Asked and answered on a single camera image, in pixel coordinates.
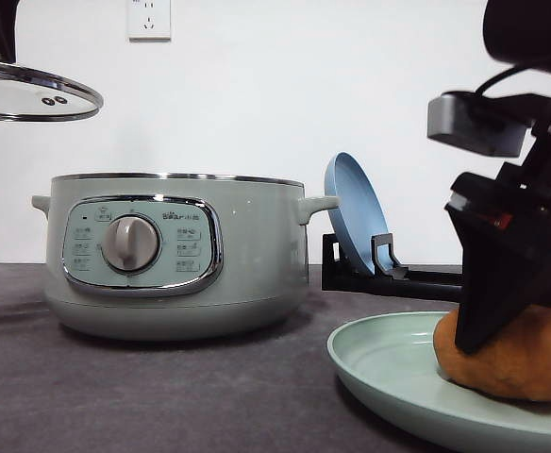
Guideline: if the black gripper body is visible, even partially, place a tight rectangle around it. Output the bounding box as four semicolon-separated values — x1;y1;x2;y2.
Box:
450;110;551;300

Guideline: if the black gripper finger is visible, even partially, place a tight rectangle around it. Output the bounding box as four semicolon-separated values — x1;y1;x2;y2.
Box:
446;173;551;354
0;0;20;62

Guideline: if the glass lid with green knob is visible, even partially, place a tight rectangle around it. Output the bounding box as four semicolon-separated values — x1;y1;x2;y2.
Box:
0;56;104;121

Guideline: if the brown potato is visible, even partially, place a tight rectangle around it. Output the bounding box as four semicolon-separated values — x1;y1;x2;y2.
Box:
433;305;551;401

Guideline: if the green plate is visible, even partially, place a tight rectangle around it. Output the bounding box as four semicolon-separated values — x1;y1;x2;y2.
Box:
326;311;551;451

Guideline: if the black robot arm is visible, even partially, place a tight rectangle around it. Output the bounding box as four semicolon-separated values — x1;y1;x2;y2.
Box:
444;0;551;355

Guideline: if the blue plate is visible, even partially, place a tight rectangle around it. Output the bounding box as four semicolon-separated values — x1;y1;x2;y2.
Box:
324;152;392;273

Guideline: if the green electric steamer pot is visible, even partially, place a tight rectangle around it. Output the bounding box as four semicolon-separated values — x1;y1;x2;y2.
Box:
32;172;339;341

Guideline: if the black dish rack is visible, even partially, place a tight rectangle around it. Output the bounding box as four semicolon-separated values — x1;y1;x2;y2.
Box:
322;233;463;302

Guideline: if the grey table cloth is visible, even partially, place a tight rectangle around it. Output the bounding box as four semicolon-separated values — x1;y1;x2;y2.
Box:
0;263;446;453

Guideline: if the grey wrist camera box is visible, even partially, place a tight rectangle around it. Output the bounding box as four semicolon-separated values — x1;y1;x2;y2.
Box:
427;92;531;158

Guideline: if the white wall socket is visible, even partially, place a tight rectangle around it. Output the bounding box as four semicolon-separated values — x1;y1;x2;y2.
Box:
125;0;172;44

